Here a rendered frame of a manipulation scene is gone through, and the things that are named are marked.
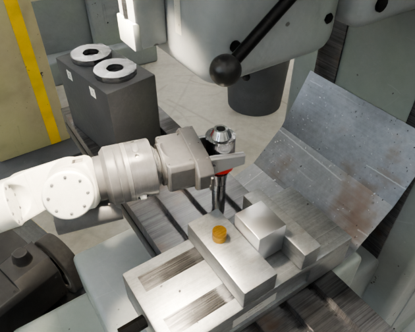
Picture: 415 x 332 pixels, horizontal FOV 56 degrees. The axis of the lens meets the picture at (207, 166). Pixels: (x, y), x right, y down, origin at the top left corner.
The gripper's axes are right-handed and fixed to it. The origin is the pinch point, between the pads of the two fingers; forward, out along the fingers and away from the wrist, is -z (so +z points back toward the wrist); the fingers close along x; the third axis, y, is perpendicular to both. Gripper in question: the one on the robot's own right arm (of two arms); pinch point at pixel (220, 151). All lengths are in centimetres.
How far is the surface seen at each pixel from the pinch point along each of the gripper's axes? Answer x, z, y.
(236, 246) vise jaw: -12.1, 1.8, 8.6
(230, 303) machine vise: -18.4, 5.0, 12.6
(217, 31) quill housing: -11.1, 5.2, -24.4
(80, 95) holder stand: 37.1, 19.3, 7.0
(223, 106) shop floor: 175, -73, 113
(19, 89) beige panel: 164, 51, 69
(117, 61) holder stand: 35.5, 10.1, -0.4
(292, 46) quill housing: -9.2, -4.4, -20.7
